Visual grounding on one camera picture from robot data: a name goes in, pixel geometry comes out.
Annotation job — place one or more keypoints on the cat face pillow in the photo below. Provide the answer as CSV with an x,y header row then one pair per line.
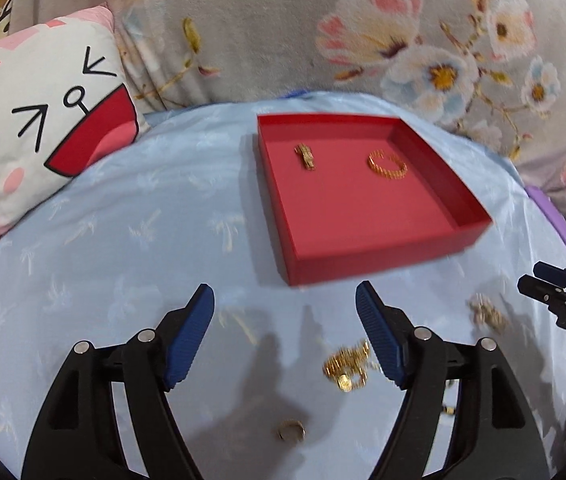
x,y
38,110

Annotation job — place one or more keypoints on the light blue printed sheet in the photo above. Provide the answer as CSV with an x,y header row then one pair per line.
x,y
138,240

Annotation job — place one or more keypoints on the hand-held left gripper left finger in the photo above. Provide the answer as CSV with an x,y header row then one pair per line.
x,y
190,340

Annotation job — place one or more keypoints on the small gold earring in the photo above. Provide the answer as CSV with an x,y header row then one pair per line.
x,y
447,410

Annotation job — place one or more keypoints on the grey floral blanket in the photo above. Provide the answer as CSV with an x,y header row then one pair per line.
x,y
263,25

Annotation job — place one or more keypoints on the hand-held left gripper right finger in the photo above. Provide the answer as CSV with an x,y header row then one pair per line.
x,y
380,340

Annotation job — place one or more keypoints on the red jewelry box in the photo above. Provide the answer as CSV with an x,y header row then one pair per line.
x,y
363,220

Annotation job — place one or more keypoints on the purple cloth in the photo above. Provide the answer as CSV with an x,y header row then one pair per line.
x,y
555,215

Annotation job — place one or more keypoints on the dark blue cloth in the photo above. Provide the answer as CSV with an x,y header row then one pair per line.
x,y
295,94

